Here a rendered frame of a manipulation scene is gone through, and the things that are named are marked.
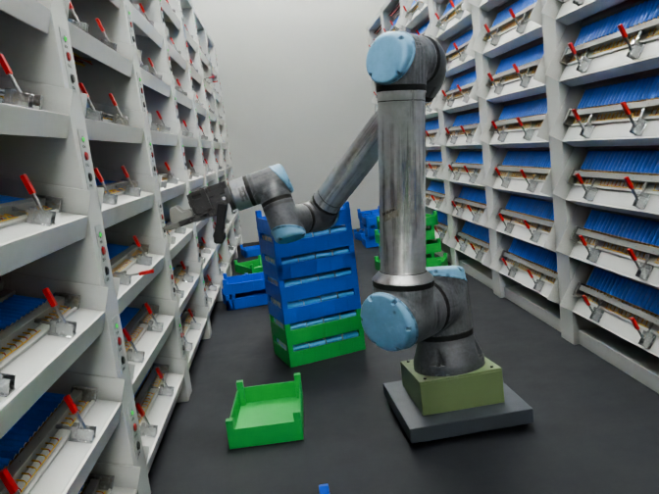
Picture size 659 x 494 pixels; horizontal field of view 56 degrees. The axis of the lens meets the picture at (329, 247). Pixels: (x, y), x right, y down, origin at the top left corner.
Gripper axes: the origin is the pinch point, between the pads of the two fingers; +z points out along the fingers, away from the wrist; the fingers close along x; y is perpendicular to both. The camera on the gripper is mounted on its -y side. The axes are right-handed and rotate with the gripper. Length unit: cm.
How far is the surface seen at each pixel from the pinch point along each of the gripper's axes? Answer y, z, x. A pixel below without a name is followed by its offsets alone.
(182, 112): 45, 1, -158
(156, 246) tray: -4.9, 9.3, -17.8
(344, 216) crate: -20, -51, -44
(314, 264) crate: -32, -35, -40
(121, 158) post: 24.1, 8.9, -18.1
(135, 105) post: 37.2, -1.4, -18.1
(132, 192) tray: 12.9, 5.3, 0.9
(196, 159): 20, 4, -158
